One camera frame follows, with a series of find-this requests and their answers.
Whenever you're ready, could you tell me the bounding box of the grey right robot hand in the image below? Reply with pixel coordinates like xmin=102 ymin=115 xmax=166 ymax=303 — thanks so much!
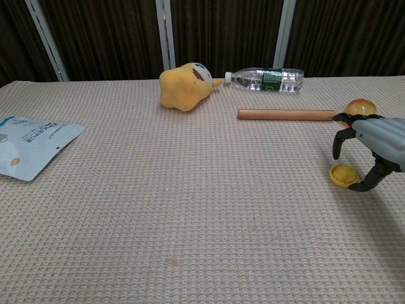
xmin=331 ymin=113 xmax=405 ymax=193

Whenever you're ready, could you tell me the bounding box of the yellow shallow bowl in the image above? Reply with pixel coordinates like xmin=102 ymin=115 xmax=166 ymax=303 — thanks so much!
xmin=328 ymin=164 xmax=360 ymax=189

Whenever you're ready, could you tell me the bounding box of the yellow plush toy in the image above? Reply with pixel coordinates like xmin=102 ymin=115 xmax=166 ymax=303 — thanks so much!
xmin=158 ymin=62 xmax=224 ymax=112

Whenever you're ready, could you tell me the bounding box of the orange transparent dome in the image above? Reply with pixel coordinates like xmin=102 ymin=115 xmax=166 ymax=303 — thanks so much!
xmin=342 ymin=98 xmax=378 ymax=117

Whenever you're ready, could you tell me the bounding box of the brown wooden rod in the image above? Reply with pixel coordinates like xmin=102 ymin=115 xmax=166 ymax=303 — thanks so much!
xmin=237 ymin=108 xmax=337 ymax=122

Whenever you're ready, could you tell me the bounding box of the clear plastic water bottle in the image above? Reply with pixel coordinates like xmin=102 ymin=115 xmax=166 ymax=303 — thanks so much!
xmin=224 ymin=66 xmax=305 ymax=94

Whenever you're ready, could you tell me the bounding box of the beige woven table mat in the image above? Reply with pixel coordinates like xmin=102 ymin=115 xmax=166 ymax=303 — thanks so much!
xmin=0 ymin=75 xmax=405 ymax=304

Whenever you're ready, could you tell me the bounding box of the dark brown curtain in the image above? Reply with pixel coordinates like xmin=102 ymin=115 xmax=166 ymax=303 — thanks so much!
xmin=0 ymin=0 xmax=405 ymax=88

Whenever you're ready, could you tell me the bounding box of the light blue snack pouch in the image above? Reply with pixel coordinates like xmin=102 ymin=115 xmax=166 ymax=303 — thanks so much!
xmin=0 ymin=115 xmax=86 ymax=182

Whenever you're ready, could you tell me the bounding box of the white metal frame post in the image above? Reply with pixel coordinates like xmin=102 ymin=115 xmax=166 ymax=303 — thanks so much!
xmin=154 ymin=0 xmax=177 ymax=70
xmin=24 ymin=0 xmax=70 ymax=82
xmin=272 ymin=0 xmax=297 ymax=69

